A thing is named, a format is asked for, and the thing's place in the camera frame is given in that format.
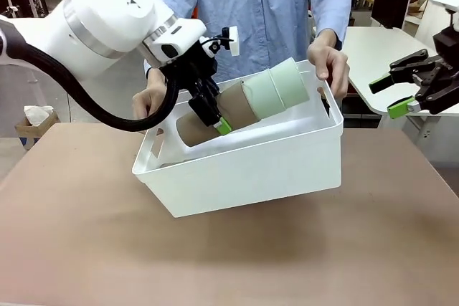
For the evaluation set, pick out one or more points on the person's right hand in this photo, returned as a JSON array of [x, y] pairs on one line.
[[148, 103]]

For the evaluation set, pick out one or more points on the pale green plastic cup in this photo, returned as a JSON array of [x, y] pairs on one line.
[[261, 94], [290, 84]]

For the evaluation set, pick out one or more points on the person in blue shirt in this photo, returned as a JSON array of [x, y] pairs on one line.
[[251, 15]]

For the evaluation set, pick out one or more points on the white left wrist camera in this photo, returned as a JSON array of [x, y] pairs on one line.
[[234, 41]]

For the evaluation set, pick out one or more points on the white crumpled paper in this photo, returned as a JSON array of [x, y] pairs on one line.
[[37, 113]]

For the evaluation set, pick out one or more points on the person's left forearm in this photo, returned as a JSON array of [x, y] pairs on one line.
[[328, 35]]

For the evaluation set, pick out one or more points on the white rounded table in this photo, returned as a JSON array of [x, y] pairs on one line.
[[376, 51]]

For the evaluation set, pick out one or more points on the small cardboard box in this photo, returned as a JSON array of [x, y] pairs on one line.
[[34, 130]]

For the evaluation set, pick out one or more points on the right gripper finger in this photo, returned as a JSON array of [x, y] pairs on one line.
[[405, 67], [401, 109]]

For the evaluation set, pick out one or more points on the person's left hand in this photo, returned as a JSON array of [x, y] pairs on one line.
[[331, 60]]

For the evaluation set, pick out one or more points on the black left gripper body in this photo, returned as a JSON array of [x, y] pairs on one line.
[[195, 69]]

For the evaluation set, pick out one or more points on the white plastic basket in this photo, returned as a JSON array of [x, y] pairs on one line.
[[251, 177]]

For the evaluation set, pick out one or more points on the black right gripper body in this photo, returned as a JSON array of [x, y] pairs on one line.
[[446, 80]]

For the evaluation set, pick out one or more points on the beige plastic cup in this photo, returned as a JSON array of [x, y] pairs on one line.
[[236, 105], [193, 130]]

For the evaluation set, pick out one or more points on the person's right forearm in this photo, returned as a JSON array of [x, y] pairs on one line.
[[154, 78]]

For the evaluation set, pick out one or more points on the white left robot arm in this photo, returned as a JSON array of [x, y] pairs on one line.
[[100, 15]]

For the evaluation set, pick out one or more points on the black monitor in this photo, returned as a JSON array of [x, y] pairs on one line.
[[391, 1]]

